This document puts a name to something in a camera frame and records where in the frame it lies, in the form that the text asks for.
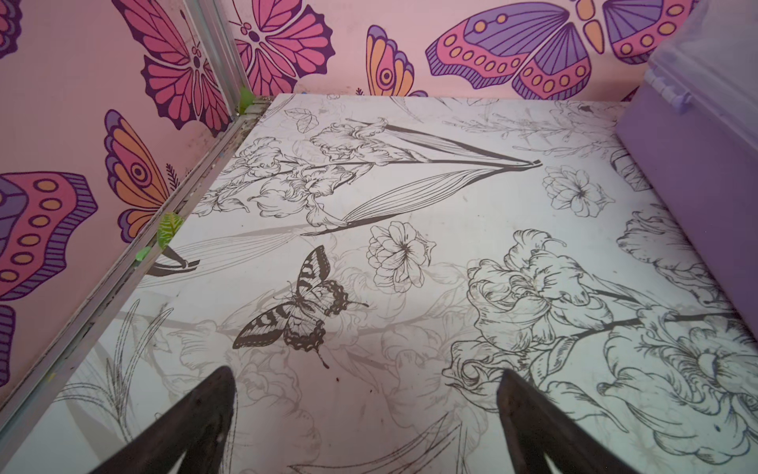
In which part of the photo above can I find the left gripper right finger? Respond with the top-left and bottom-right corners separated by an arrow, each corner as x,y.
497,369 -> 635,474

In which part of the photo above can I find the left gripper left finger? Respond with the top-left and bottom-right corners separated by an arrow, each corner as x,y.
94,367 -> 236,473

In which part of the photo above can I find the purple toolbox clear lid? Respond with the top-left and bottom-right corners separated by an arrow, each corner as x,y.
614,0 -> 758,339

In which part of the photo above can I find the small green leaf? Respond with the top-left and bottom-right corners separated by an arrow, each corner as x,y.
134,213 -> 185,263

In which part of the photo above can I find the green leaf at corner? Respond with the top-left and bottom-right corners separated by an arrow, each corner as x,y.
237,87 -> 256,115

